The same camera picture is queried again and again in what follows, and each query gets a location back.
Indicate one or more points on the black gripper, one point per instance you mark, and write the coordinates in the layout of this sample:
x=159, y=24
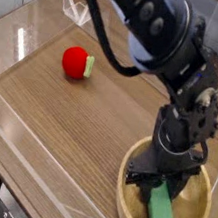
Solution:
x=177, y=150

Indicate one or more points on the green rectangular foam stick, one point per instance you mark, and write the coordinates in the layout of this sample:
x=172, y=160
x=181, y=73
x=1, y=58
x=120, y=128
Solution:
x=159, y=205

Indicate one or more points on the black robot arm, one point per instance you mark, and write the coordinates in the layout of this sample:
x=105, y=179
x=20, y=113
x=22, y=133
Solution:
x=166, y=39

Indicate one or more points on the brown wooden bowl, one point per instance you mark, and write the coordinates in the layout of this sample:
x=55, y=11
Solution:
x=193, y=202

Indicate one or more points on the small light green block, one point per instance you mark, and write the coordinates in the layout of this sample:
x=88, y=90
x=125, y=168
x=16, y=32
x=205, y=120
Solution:
x=88, y=66

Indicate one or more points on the red ball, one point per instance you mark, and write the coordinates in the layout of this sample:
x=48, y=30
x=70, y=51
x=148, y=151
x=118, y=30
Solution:
x=73, y=62

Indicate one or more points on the clear acrylic front wall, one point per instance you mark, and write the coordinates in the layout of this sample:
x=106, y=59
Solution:
x=38, y=182

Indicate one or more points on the clear acrylic corner bracket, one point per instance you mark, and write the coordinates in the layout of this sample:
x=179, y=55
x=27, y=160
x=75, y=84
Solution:
x=78, y=12

